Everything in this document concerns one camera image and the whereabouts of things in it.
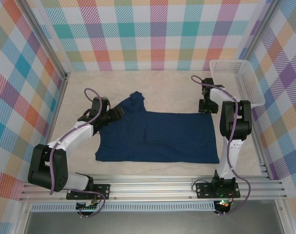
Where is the navy blue t-shirt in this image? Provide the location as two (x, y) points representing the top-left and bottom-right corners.
(94, 91), (221, 164)

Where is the white plastic mesh basket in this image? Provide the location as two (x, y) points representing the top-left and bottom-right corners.
(209, 59), (265, 107)

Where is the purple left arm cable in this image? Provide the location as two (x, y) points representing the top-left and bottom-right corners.
(50, 87), (106, 219)

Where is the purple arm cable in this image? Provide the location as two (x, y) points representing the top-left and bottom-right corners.
(50, 87), (106, 219)
(190, 75), (251, 216)

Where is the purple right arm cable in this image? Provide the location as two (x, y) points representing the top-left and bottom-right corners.
(190, 75), (251, 216)

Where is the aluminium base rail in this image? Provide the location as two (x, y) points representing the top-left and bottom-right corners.
(18, 173), (288, 203)

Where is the aluminium upright post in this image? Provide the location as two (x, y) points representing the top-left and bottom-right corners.
(20, 0), (72, 81)
(237, 0), (281, 61)

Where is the white slotted cable duct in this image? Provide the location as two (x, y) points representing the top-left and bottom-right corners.
(31, 201), (216, 212)

